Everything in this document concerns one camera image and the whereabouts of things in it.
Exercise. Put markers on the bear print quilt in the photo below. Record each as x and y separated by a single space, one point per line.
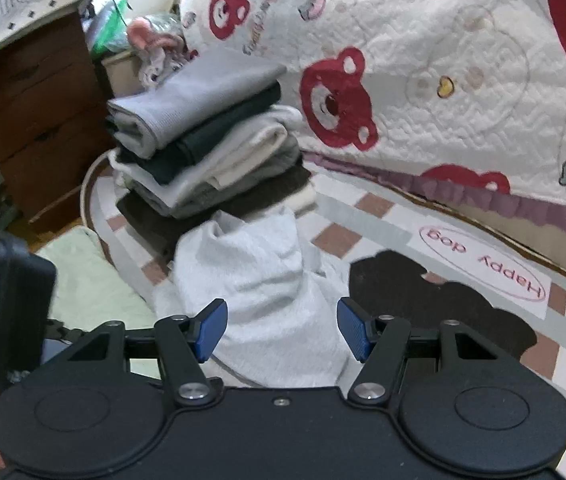
413 35

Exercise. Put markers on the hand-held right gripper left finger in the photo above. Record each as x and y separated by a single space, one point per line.
210 330

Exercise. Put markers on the light green towel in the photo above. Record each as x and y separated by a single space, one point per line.
88 270

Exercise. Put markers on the stack of folded clothes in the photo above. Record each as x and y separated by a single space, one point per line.
188 160

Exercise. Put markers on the beige bed base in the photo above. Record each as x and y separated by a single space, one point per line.
538 247

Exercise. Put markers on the green plastic bag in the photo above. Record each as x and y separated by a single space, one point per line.
105 25

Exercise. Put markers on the white t-shirt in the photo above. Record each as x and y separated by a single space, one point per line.
263 280

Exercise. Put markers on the wooden chest of drawers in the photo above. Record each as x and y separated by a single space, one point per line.
38 110

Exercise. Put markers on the beige storage box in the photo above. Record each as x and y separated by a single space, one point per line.
120 75

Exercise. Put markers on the pink and white clothing pile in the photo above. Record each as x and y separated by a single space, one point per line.
155 40

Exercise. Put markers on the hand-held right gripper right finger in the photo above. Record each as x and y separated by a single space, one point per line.
355 332

